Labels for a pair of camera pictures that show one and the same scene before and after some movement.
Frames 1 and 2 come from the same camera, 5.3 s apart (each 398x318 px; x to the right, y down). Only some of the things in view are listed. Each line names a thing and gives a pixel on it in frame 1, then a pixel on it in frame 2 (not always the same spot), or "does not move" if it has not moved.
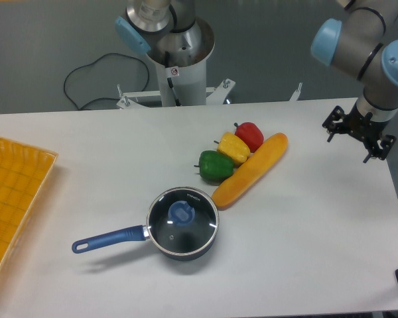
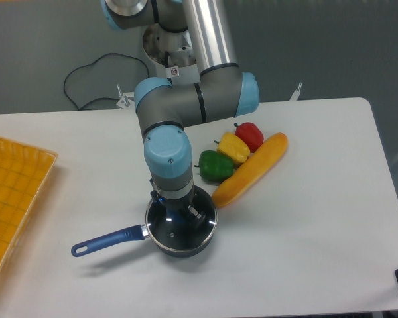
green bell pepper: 215,166 does not move
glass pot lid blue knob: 182,220 does not move
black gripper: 367,130 -> 182,207
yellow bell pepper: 231,144 does not move
